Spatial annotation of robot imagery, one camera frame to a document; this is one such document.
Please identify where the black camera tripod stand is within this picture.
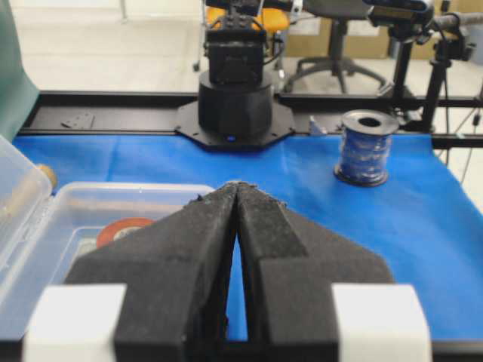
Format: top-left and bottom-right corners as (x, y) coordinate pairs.
(365, 1), (482, 133)

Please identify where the black office chair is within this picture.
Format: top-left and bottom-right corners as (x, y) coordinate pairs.
(283, 0), (387, 94)

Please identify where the red tape roll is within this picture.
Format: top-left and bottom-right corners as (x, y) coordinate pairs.
(96, 217), (154, 248)

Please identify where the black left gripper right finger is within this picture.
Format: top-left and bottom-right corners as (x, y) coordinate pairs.
(234, 181), (432, 362)

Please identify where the green cloth curtain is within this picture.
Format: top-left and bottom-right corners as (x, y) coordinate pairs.
(1, 1), (39, 142)

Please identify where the black aluminium frame rail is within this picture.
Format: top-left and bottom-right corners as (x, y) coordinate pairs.
(20, 91), (482, 150)

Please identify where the clear plastic tool box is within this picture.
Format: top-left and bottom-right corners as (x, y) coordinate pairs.
(1, 138), (213, 341)

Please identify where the blue wire spool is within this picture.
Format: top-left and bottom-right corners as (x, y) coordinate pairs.
(334, 109), (399, 187)

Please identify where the orange chair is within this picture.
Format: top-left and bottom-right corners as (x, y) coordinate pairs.
(205, 6), (291, 38)

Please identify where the small metal bracket plate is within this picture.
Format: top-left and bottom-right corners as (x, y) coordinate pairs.
(60, 112), (95, 130)

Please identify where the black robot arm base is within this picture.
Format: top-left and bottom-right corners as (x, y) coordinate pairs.
(175, 1), (302, 147)

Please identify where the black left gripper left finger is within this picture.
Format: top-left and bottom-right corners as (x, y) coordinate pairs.
(22, 181), (238, 362)

